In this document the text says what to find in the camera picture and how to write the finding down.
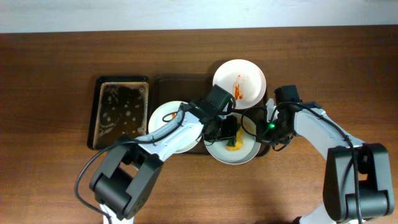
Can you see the dark brown serving tray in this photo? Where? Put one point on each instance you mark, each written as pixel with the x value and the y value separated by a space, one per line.
pixel 185 88

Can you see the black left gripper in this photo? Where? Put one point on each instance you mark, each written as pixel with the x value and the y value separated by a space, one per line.
pixel 227 132

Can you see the black tray with soapy water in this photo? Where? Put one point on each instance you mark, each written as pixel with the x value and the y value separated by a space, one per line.
pixel 120 108

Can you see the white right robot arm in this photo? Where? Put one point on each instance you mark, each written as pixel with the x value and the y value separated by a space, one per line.
pixel 358 182

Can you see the yellow green scrub sponge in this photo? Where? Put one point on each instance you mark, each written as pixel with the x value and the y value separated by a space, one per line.
pixel 236 143

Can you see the white plate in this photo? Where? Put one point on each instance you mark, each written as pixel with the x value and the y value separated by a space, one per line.
pixel 167 111
pixel 244 80

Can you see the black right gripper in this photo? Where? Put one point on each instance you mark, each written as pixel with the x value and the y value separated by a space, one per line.
pixel 277 137

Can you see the grey-white plate with ketchup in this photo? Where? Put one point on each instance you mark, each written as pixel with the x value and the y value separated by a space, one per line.
pixel 246 153

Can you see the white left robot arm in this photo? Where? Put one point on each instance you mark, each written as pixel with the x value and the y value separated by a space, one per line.
pixel 125 178

